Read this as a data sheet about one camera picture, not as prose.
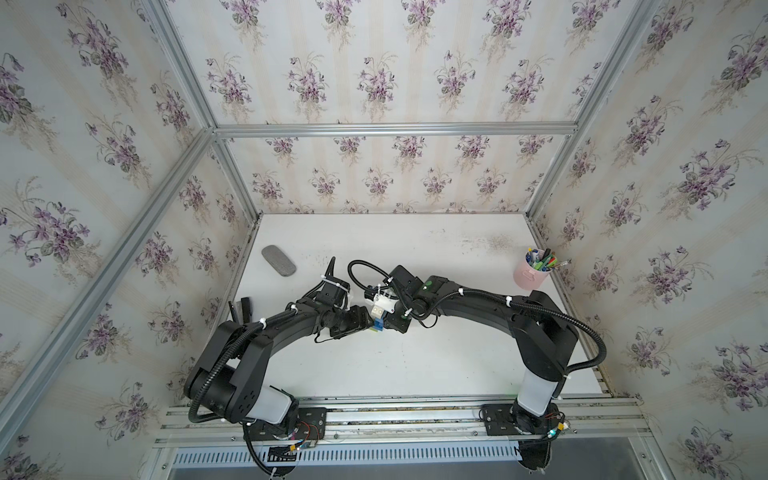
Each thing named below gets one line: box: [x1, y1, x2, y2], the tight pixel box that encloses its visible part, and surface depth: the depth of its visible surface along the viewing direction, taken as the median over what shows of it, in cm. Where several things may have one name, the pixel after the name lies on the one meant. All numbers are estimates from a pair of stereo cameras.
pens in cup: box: [525, 248, 571, 272], surface depth 93 cm
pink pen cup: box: [513, 252, 553, 291], surface depth 95 cm
